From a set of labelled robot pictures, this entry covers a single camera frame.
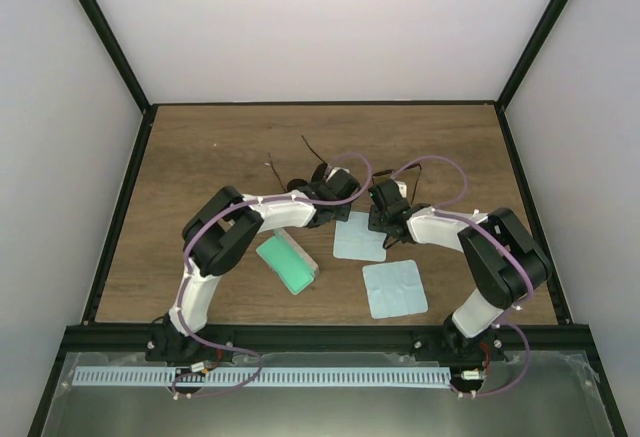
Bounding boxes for grey metal front plate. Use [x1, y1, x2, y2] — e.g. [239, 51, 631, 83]
[43, 352, 613, 436]

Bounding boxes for gold-trimmed black sunglasses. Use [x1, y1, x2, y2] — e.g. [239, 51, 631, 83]
[373, 164, 424, 203]

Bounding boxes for purple cable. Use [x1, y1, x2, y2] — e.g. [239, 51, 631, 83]
[387, 156, 532, 398]
[169, 152, 374, 401]

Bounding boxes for lower light blue cloth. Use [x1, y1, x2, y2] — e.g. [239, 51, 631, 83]
[362, 260, 428, 320]

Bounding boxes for black aluminium frame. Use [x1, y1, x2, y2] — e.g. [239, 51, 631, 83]
[29, 0, 627, 436]

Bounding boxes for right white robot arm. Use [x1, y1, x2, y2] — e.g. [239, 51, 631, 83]
[368, 179, 552, 360]

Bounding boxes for light blue cloth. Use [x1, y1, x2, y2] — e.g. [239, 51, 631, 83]
[333, 211, 386, 262]
[362, 260, 428, 320]

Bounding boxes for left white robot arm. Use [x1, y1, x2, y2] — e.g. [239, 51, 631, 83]
[163, 167, 362, 361]

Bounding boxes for grey glasses case green lining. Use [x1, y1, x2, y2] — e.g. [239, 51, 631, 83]
[256, 229, 319, 295]

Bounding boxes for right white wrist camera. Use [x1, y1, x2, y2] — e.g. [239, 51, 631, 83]
[394, 180, 407, 199]

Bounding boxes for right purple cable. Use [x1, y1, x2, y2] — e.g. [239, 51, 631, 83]
[387, 156, 532, 398]

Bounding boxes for white slotted cable duct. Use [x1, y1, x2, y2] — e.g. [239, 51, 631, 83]
[71, 366, 451, 389]

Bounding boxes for round black sunglasses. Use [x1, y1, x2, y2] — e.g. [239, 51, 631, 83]
[264, 134, 328, 192]

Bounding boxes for upper light blue cloth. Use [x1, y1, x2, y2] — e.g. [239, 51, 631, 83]
[333, 211, 386, 262]

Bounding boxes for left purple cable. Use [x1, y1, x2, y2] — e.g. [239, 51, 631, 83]
[169, 152, 374, 401]

